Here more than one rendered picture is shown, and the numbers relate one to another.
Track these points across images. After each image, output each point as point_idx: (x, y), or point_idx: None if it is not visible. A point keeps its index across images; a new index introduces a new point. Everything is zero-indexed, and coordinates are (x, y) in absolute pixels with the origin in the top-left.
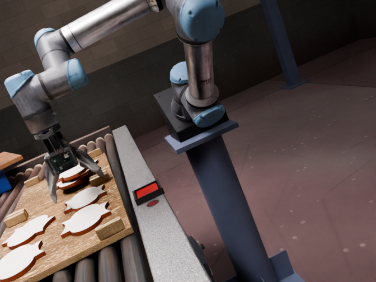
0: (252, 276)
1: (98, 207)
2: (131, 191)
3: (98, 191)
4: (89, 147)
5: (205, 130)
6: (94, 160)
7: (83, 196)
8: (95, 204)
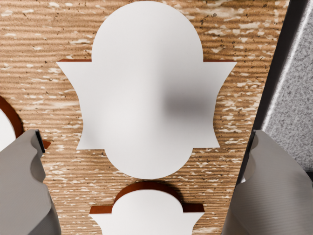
0: None
1: (180, 224)
2: (268, 133)
3: (199, 123)
4: None
5: None
6: None
7: (143, 99)
8: (175, 202)
